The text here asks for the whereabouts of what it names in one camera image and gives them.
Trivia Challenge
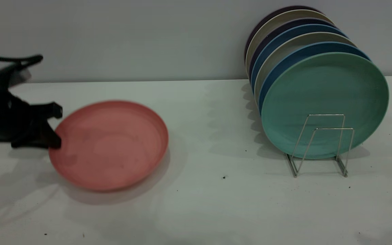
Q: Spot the pink round plate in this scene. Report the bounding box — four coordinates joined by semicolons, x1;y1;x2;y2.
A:
48;100;169;192

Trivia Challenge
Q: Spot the beige round plate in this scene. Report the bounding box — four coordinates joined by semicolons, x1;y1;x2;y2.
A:
245;10;334;77
254;32;357;103

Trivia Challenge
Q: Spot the dark purple round plate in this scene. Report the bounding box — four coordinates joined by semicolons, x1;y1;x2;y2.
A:
248;18;336;81
244;5;323;62

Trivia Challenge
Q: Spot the blue round plate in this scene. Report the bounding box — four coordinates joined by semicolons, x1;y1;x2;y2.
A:
258;42;372;115
250;24;348;91

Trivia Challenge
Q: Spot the metal wire plate rack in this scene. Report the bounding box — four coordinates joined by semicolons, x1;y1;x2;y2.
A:
284;114;355;178

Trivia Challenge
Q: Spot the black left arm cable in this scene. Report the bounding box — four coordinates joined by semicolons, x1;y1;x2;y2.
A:
0;52;44;68

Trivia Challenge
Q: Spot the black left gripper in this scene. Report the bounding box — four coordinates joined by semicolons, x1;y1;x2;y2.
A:
0;80;63;149

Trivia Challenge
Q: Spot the green round plate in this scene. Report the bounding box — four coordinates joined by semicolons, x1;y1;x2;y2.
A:
261;52;389;160

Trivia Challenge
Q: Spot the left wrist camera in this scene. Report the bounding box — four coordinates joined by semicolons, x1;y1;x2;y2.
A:
0;63;32;90

